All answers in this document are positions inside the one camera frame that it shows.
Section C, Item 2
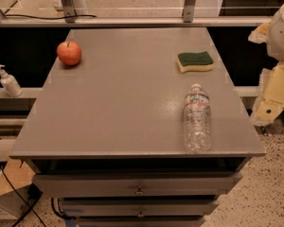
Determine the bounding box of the cardboard box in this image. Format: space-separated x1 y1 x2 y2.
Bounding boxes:
0 159 40 220

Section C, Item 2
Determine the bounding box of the black cable on floor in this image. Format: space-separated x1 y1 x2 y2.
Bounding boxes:
0 132 48 227

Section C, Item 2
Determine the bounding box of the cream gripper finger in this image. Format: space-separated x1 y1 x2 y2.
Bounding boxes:
248 21 271 44
250 61 284 126

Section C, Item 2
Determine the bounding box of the grey drawer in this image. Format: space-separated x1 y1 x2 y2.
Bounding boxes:
78 217 205 227
33 172 242 198
61 199 218 218

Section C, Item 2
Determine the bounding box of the top grey drawer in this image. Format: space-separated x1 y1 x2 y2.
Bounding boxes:
33 172 242 198

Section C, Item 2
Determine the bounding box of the left metal bracket post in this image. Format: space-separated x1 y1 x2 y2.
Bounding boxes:
61 0 77 23

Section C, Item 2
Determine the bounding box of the black cable on shelf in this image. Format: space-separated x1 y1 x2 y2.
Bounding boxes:
0 0 98 21

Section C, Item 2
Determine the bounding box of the metal bracket post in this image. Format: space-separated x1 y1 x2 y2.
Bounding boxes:
61 0 77 23
183 0 196 23

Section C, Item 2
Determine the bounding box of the bottom grey drawer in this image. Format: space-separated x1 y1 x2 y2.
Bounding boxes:
78 217 205 227

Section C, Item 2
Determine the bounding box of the red apple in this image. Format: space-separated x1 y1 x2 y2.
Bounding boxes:
57 42 81 66

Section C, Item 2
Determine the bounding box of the right metal bracket post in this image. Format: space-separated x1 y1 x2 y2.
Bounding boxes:
183 0 196 23

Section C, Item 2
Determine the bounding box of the green and yellow sponge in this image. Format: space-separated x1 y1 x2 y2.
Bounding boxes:
177 51 214 73

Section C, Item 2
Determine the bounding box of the white pump dispenser bottle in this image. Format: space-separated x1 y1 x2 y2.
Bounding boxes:
0 64 23 97

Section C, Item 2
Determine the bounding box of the grey back shelf rail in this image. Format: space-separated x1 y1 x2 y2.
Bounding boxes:
0 15 270 27

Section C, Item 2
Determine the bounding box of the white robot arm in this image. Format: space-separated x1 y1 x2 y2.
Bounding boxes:
248 4 284 126

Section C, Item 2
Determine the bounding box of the clear plastic water bottle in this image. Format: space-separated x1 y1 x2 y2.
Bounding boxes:
183 84 211 153

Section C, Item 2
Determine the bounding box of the middle grey drawer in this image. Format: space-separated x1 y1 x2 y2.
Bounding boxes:
61 199 218 218

